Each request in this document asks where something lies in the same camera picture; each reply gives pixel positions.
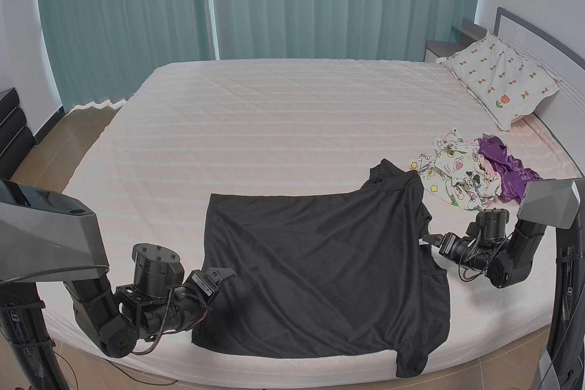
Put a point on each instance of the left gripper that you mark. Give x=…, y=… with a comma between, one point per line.
x=203, y=285

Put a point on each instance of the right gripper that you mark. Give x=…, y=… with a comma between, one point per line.
x=450, y=247

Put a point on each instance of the black T-shirt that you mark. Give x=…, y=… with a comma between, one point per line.
x=320, y=264

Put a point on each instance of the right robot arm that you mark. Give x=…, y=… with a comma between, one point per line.
x=548, y=201

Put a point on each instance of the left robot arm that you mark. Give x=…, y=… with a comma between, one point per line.
x=50, y=242

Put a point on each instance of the bed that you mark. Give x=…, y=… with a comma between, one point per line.
x=274, y=127

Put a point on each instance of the white printed pyjama top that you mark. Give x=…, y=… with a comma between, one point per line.
x=461, y=178

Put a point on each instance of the purple satin garment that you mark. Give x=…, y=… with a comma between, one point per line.
x=507, y=173

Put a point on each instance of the white printed pillow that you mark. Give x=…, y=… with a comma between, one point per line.
x=502, y=77

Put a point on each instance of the grey bedside table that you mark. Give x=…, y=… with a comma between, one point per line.
x=441, y=50

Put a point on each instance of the black chest of drawers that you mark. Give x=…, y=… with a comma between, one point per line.
x=13, y=132

